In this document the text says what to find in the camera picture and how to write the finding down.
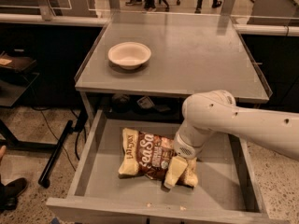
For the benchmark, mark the dark item under counter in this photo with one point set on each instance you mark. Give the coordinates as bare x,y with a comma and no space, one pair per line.
120,102

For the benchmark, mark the white tagged item under counter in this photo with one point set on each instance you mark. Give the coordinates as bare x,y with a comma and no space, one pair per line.
145,102

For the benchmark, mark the white paper bowl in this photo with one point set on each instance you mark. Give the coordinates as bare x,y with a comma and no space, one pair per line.
129,55

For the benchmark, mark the grey open top drawer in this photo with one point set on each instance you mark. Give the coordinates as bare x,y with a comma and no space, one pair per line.
226,193

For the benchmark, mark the black side table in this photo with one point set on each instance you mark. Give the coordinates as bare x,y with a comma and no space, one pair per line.
26,128

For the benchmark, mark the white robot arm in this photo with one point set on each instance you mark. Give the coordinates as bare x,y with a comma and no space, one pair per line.
212,112

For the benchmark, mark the brown chip bag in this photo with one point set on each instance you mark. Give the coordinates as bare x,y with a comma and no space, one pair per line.
150,154

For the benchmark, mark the brown shoe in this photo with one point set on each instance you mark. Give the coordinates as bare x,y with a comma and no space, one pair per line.
9,193

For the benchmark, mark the grey counter cabinet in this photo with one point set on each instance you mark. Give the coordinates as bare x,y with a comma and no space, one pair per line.
189,53

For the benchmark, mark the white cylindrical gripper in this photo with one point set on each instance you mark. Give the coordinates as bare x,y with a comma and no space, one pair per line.
186,147

